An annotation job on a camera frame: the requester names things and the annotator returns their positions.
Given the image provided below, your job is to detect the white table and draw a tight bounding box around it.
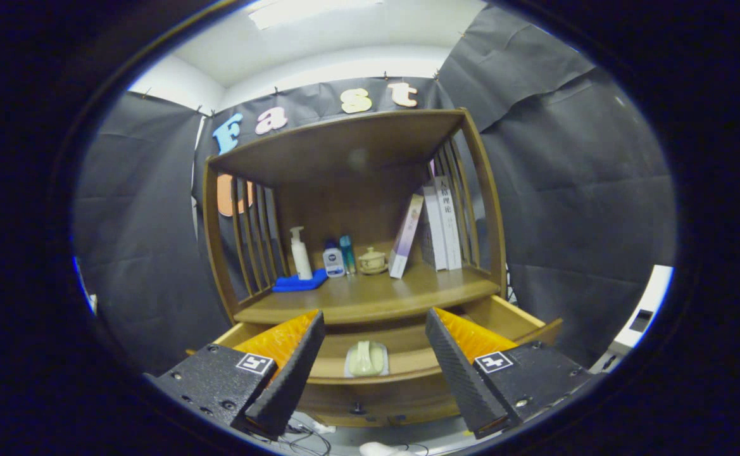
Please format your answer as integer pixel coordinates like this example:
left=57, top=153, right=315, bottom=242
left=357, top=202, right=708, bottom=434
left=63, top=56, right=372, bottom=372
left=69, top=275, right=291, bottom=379
left=588, top=265, right=674, bottom=374

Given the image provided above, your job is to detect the purple cover book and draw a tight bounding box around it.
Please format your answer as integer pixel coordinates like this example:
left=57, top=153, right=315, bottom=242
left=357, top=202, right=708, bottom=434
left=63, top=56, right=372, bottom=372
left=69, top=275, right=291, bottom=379
left=388, top=194, right=425, bottom=279

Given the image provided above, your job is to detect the white pump bottle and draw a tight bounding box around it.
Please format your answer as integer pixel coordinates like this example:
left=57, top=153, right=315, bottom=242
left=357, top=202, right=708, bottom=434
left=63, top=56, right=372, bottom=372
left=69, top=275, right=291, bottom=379
left=289, top=226, right=314, bottom=281

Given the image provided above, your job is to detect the white spine book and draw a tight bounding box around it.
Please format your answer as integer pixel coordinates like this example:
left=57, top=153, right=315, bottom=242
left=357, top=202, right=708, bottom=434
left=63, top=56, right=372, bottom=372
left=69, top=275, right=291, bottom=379
left=434, top=176, right=463, bottom=271

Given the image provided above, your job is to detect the black floor cable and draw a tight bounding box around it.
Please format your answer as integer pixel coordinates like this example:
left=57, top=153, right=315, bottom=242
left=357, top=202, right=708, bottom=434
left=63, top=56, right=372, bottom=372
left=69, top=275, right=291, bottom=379
left=281, top=415, right=332, bottom=455

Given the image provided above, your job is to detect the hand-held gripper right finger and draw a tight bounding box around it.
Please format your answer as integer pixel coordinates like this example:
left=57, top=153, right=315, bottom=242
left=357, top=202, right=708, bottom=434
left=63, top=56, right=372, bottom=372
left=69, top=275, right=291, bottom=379
left=425, top=307, right=601, bottom=440

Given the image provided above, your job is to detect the ceiling light panel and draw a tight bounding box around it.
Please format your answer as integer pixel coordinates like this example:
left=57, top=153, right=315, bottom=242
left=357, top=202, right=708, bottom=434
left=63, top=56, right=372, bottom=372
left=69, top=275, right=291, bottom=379
left=248, top=0, right=384, bottom=30

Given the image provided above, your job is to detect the white lotion bottle blue cap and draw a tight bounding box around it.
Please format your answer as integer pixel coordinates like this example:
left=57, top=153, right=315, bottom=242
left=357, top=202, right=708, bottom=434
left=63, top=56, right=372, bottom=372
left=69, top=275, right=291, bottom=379
left=323, top=239, right=346, bottom=278

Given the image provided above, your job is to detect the beige lidded tea cup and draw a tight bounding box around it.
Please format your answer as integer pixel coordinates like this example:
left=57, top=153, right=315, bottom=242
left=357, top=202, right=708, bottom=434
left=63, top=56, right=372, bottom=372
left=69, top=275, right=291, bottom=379
left=358, top=247, right=388, bottom=275

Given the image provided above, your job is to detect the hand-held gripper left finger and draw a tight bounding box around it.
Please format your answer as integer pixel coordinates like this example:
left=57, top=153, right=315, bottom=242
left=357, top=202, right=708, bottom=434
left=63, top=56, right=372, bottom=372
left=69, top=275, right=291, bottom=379
left=144, top=309, right=326, bottom=441

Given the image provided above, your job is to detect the pale green packaged spoon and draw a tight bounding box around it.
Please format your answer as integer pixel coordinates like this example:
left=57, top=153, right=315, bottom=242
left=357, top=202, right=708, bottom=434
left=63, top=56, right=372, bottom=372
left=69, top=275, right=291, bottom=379
left=344, top=340, right=389, bottom=378

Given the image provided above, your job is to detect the wooden countertop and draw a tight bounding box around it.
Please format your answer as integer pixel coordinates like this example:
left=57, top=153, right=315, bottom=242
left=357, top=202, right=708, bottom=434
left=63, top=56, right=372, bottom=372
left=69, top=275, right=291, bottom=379
left=234, top=265, right=502, bottom=326

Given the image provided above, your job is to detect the blue folded cloth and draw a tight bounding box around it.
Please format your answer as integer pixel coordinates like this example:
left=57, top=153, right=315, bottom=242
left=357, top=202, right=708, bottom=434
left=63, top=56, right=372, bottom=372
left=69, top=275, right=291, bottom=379
left=272, top=269, right=329, bottom=293

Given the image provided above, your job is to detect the wooden cabinet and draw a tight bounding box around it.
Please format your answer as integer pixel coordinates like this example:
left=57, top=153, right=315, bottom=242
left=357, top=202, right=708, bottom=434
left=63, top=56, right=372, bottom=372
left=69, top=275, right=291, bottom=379
left=186, top=108, right=563, bottom=428

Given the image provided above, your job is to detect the teal slim bottle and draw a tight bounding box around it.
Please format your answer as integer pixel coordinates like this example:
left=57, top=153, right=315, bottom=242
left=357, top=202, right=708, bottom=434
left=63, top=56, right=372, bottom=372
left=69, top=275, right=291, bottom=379
left=339, top=235, right=357, bottom=275

